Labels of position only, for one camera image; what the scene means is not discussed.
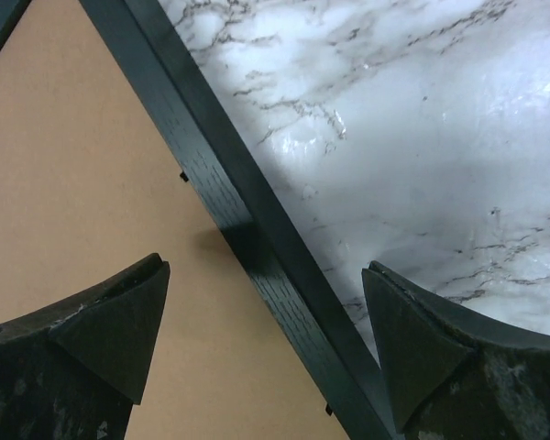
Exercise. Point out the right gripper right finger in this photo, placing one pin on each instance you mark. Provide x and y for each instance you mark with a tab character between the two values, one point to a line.
452	373

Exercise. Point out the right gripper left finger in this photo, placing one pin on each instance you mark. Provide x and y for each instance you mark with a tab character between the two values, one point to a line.
76	368

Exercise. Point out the black picture frame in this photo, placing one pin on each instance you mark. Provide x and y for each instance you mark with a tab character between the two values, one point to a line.
234	191

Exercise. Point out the brown backing board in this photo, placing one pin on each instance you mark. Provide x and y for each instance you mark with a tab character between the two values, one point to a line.
88	187

